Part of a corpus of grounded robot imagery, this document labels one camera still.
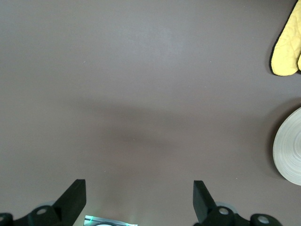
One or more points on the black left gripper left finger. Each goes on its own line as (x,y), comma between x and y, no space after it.
(68,207)

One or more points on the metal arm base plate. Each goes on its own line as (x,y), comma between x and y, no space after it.
(91,221)

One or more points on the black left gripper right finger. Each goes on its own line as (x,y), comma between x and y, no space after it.
(204,209)

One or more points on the yellow quilted oven mitt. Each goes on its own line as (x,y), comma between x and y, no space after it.
(299,62)
(287,51)

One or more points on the round pale wooden plate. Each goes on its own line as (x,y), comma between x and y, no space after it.
(290,150)

